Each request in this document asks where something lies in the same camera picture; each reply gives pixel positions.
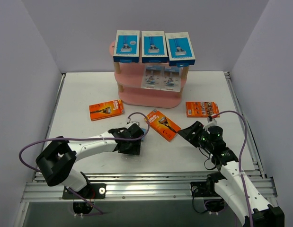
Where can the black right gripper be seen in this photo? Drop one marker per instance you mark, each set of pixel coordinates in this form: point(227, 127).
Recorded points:
point(192, 133)

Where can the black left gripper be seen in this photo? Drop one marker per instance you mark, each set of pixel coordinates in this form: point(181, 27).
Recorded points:
point(131, 146)

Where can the clear blister razor pack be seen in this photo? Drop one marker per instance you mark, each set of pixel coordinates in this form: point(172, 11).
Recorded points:
point(171, 79)

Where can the blue Harry's razor box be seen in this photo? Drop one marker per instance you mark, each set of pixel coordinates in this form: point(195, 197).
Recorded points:
point(180, 50)

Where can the blue Harry's box front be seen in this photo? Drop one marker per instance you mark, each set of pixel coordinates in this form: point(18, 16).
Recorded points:
point(154, 49)

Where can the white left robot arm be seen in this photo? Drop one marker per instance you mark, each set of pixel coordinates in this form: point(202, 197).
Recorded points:
point(56, 161)

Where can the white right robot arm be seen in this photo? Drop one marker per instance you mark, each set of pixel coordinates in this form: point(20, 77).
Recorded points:
point(229, 181)

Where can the pink three-tier shelf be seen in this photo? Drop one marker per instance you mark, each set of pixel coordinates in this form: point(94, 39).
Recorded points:
point(129, 79)

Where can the orange razor cartridge box right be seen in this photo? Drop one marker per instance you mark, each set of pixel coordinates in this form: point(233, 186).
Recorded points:
point(201, 109)

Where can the orange Gillette box centre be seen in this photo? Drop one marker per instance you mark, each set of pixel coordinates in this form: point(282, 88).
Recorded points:
point(162, 125)

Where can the orange Gillette Fusion box left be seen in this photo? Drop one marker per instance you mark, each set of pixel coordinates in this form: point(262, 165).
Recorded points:
point(106, 110)

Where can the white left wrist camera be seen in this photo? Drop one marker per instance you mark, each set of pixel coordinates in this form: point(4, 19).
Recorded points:
point(130, 122)

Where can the aluminium front rail frame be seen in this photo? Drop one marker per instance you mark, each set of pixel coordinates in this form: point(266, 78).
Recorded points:
point(163, 170)

